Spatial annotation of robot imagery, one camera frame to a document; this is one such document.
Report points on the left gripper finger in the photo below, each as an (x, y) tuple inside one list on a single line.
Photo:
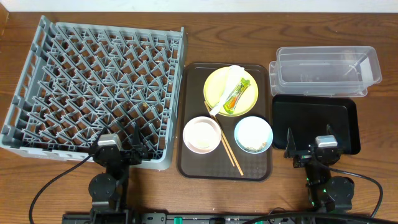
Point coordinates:
[(139, 149), (103, 131)]

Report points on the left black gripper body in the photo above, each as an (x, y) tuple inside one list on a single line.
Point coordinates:
[(121, 155)]

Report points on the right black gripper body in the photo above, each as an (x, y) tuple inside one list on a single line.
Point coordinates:
[(303, 158)]

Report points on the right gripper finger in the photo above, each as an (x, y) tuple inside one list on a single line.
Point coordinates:
[(290, 150), (329, 130)]

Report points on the light blue bowl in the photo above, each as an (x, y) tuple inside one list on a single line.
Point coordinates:
[(253, 130)]

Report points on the pink bowl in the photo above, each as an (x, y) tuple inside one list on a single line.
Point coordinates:
[(202, 135)]

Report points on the green orange snack wrapper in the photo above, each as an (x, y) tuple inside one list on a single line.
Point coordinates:
[(232, 100)]

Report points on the white paper napkin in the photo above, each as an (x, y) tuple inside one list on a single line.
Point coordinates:
[(234, 74)]

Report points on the rice food scraps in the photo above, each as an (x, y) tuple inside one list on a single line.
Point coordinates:
[(256, 148)]

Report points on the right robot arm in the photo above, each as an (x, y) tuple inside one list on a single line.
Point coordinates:
[(325, 192)]

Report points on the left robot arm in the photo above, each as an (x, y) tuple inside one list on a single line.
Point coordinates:
[(108, 190)]

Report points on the black waste tray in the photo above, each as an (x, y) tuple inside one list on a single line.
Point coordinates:
[(308, 117)]

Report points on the clear plastic waste bin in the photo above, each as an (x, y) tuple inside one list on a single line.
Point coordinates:
[(332, 71)]

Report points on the grey plastic dish rack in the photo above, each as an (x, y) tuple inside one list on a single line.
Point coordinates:
[(80, 78)]

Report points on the brown serving tray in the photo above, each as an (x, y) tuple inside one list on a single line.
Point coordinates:
[(216, 164)]

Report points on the yellow round plate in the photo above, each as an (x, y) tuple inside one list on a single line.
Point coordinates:
[(215, 85)]

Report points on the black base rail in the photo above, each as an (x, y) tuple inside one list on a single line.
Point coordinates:
[(161, 218)]

